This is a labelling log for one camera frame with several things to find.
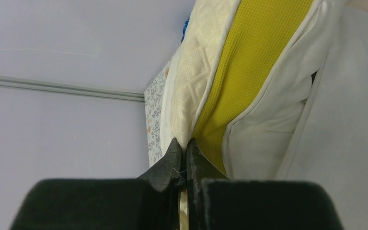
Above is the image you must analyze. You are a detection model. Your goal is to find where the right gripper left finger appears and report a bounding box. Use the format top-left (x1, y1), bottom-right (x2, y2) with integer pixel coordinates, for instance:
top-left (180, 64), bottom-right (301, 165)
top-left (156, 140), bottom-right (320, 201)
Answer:
top-left (11, 139), bottom-right (182, 230)

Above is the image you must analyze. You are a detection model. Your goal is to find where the floral patterned table cloth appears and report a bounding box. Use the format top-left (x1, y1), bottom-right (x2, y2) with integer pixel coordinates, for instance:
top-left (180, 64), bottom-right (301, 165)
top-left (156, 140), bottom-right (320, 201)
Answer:
top-left (144, 61), bottom-right (171, 167)

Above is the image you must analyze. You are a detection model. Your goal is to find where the blue toy car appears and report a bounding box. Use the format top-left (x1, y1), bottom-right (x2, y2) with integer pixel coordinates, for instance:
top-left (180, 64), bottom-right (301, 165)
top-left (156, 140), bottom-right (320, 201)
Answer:
top-left (181, 18), bottom-right (189, 43)

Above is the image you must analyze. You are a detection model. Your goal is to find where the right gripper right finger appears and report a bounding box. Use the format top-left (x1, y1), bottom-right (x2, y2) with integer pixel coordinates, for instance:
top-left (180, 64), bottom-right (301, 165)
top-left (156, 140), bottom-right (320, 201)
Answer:
top-left (186, 139), bottom-right (343, 230)

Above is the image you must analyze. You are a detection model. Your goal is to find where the cream white pillowcase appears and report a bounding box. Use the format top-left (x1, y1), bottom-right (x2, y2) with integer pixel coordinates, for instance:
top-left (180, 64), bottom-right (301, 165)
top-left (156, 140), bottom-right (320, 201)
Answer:
top-left (160, 3), bottom-right (368, 230)

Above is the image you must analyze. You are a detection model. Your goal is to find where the cream yellow quilted pillow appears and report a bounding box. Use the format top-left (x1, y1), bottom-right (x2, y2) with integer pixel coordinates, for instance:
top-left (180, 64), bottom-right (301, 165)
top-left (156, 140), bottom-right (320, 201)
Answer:
top-left (165, 0), bottom-right (346, 180)

